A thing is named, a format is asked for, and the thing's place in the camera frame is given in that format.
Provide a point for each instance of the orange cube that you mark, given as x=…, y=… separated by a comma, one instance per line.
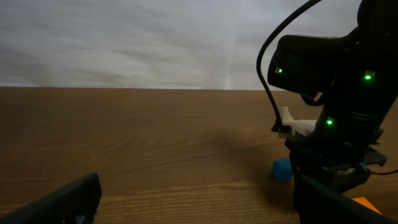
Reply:
x=367, y=204

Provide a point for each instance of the blue cube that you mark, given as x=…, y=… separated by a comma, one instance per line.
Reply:
x=281, y=169

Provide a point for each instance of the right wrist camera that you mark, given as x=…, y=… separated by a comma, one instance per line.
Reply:
x=300, y=126

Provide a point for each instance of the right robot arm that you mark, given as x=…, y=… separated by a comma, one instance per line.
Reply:
x=311, y=62

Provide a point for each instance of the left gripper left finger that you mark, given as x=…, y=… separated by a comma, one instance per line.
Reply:
x=62, y=205

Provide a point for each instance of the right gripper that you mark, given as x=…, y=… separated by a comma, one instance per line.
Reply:
x=335, y=161

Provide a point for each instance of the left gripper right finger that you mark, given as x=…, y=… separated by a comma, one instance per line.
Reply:
x=326, y=208

